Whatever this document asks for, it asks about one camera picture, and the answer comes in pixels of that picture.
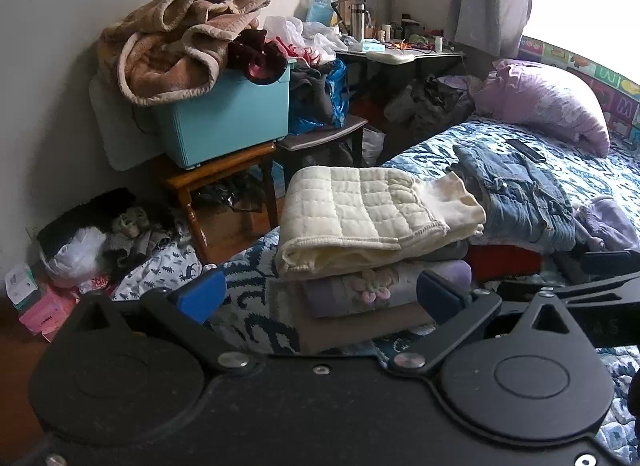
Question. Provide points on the grey plastic lid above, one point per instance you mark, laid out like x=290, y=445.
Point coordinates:
x=120, y=130

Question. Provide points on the folded blue denim jeans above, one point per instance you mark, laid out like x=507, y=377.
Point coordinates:
x=520, y=196

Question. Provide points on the black remote control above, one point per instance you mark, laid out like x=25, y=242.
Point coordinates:
x=526, y=149

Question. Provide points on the dark wooden chair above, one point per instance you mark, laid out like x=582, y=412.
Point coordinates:
x=320, y=133

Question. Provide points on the brown fleece blanket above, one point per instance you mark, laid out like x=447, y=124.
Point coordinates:
x=170, y=40

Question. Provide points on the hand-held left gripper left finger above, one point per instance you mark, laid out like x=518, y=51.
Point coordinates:
x=200, y=296

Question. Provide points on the lavender floral folded garment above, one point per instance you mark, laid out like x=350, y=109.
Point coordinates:
x=370, y=288

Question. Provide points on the dark grey clothes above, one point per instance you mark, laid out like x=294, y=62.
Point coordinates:
x=310, y=88

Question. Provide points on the pink packet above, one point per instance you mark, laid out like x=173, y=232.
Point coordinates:
x=47, y=313

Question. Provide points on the dark red garment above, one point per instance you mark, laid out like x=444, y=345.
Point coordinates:
x=255, y=55

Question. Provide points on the light blue tissue box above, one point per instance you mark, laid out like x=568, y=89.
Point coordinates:
x=372, y=45

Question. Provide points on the brown cardboard box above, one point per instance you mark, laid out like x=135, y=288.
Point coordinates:
x=347, y=3

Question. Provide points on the taupe folded garment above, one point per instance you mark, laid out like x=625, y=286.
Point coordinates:
x=350, y=328

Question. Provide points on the purple sweatpants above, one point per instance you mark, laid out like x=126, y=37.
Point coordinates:
x=607, y=223

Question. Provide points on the white paper packet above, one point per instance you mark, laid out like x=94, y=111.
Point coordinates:
x=20, y=286

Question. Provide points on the blue plastic bag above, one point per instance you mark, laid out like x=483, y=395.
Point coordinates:
x=340, y=90

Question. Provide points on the white folding table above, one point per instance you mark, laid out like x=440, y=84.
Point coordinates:
x=400, y=56

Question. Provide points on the light blue packet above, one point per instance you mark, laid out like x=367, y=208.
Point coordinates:
x=320, y=8

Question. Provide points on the grey knit socks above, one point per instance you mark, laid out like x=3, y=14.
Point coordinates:
x=127, y=223

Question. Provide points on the teal plastic storage bin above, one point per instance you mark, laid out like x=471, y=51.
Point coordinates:
x=225, y=115

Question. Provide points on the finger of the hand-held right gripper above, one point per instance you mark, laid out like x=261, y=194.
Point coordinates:
x=605, y=291
x=610, y=262

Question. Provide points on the white deer print cloth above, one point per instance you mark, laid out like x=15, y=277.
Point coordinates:
x=160, y=271

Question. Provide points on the small white bottle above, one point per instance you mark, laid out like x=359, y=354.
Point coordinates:
x=438, y=43

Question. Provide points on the white stuffed plastic bag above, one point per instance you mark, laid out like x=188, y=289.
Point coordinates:
x=75, y=256

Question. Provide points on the dark clothes pile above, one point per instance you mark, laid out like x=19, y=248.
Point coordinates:
x=430, y=98

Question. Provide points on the colourful alphabet play mat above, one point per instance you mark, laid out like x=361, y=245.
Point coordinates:
x=600, y=75

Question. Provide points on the wooden stool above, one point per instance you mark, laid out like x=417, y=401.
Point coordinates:
x=220, y=170

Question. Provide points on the cream quilted pants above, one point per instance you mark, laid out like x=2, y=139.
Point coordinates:
x=360, y=211

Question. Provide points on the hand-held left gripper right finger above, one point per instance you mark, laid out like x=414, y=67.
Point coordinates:
x=440, y=298

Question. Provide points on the steel thermos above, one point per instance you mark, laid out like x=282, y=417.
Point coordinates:
x=357, y=20

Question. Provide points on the red folded garment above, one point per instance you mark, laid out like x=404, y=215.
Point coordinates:
x=505, y=261

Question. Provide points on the purple pillow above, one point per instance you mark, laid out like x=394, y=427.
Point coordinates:
x=545, y=100

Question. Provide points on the blue patterned bed quilt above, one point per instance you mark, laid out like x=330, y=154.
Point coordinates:
x=575, y=170

